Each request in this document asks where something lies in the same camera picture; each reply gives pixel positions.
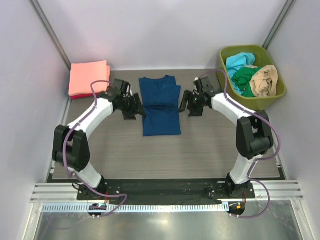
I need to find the aluminium frame rail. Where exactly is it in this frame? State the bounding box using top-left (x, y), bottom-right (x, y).
top-left (29, 182), bottom-right (81, 204)

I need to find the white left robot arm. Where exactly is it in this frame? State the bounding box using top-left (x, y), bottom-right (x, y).
top-left (52, 79), bottom-right (146, 200)

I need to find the blue Mickey Mouse t-shirt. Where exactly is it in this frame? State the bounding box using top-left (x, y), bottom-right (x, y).
top-left (139, 75), bottom-right (182, 137)

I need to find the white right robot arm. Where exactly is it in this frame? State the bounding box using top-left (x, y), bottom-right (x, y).
top-left (179, 77), bottom-right (274, 198)

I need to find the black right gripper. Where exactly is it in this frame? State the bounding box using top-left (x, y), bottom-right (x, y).
top-left (178, 90), bottom-right (206, 117)

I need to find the beige crumpled t-shirt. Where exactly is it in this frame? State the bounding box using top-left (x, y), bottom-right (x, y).
top-left (250, 65), bottom-right (279, 97)

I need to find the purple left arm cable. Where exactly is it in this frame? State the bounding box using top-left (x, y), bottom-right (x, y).
top-left (62, 79), bottom-right (128, 217)

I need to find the folded red t-shirt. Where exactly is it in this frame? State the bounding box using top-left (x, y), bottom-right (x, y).
top-left (70, 93), bottom-right (94, 100)

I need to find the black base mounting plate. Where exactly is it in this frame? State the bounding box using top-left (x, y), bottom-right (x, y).
top-left (77, 178), bottom-right (256, 200)

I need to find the folded pink t-shirt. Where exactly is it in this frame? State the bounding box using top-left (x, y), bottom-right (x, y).
top-left (68, 60), bottom-right (111, 96)

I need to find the white slotted cable duct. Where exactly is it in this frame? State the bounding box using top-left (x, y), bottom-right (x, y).
top-left (41, 202), bottom-right (229, 214)

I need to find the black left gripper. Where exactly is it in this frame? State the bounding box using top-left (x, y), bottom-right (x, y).
top-left (120, 93), bottom-right (146, 120)

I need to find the light blue crumpled t-shirt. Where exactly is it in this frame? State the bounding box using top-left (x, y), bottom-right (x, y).
top-left (225, 52), bottom-right (256, 95)

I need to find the green crumpled t-shirt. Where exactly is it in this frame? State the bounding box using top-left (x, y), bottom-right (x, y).
top-left (231, 67), bottom-right (262, 98)

